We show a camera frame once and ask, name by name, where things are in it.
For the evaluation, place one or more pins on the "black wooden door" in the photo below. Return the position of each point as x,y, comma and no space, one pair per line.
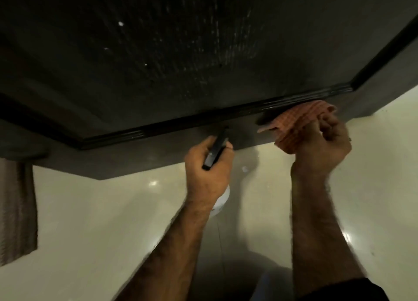
163,49

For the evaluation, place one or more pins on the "person's right hand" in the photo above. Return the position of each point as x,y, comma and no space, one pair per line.
323,147

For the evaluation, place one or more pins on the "white spray bottle black trigger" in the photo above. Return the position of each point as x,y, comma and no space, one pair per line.
223,199

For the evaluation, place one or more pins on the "person's left forearm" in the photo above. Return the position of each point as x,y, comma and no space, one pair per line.
166,261

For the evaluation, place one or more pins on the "grey trousers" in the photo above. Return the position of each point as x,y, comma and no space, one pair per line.
274,287

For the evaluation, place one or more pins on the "person's right forearm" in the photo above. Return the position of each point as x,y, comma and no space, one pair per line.
320,232

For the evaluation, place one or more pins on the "brown striped doormat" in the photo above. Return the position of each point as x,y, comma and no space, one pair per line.
18,212

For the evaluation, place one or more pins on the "person's left hand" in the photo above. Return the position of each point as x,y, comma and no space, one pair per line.
205,176

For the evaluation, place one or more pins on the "orange checked cloth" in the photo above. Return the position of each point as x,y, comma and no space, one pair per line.
294,124

